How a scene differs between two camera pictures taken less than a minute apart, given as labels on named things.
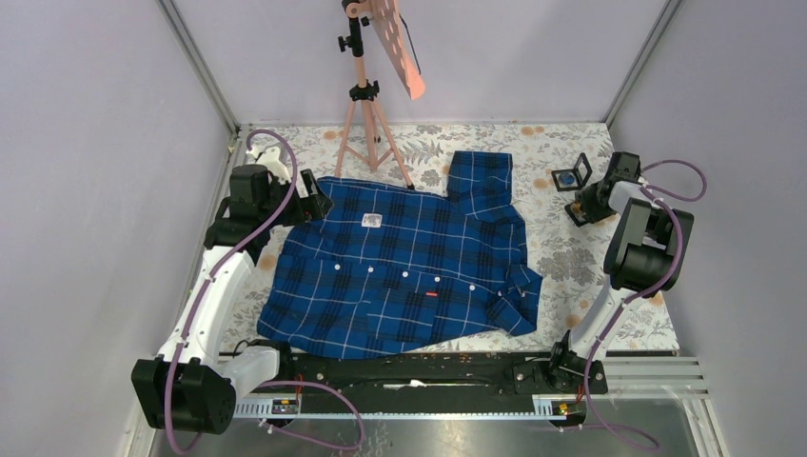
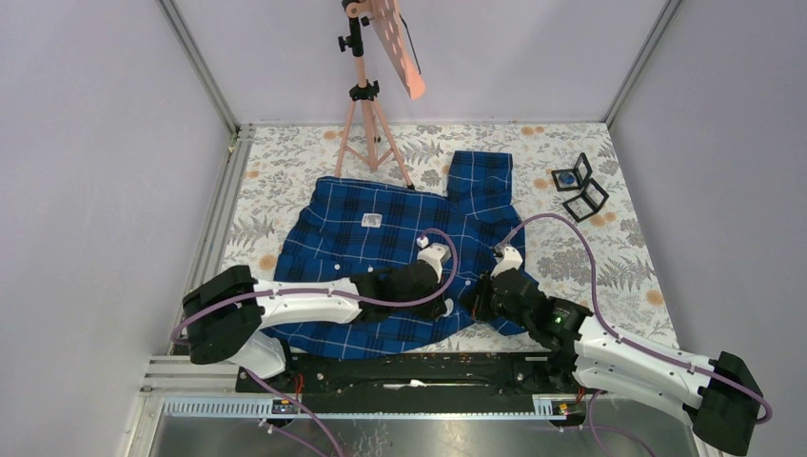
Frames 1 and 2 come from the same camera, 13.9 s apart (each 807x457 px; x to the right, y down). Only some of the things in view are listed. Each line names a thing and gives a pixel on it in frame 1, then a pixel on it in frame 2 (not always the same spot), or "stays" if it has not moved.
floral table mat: [571, 264] stays
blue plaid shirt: [385, 270] stays
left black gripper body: [302, 209] -> [424, 309]
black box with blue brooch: [571, 179] stays
